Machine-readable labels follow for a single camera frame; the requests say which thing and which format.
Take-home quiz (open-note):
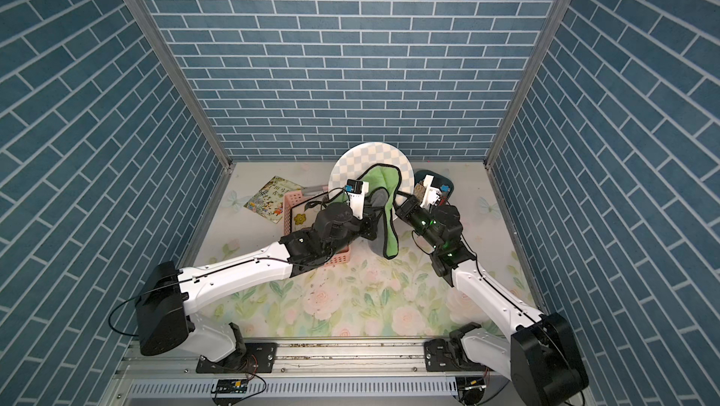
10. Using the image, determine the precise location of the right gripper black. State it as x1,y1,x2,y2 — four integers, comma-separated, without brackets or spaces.
390,189,444,254

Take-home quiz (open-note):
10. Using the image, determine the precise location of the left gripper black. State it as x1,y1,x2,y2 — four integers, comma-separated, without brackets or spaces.
321,204,386,257

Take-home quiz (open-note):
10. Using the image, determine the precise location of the blue checkered round plate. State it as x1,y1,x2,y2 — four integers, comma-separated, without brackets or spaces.
328,142,414,199

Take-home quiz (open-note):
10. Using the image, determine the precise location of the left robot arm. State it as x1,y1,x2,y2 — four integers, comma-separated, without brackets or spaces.
135,203,384,372

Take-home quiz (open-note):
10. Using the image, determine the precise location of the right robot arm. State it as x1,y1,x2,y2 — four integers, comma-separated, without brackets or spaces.
396,195,590,405

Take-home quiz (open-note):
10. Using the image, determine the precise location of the dark green plastic bin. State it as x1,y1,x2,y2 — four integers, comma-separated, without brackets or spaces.
414,169,455,205

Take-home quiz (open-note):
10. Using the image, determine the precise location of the pink perforated plastic basket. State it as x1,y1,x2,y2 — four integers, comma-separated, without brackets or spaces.
283,185,327,235

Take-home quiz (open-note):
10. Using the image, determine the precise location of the small green circuit board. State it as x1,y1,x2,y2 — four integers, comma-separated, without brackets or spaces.
211,379,249,397

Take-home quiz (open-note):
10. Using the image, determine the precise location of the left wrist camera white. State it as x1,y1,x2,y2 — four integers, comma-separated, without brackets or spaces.
345,179,369,220

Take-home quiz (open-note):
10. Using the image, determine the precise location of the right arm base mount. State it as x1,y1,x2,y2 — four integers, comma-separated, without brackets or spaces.
424,323,486,372

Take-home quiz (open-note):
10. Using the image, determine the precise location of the aluminium rail frame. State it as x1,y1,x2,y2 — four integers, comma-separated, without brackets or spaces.
100,338,521,405

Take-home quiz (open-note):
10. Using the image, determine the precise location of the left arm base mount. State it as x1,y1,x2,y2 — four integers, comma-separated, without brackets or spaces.
196,323,279,374

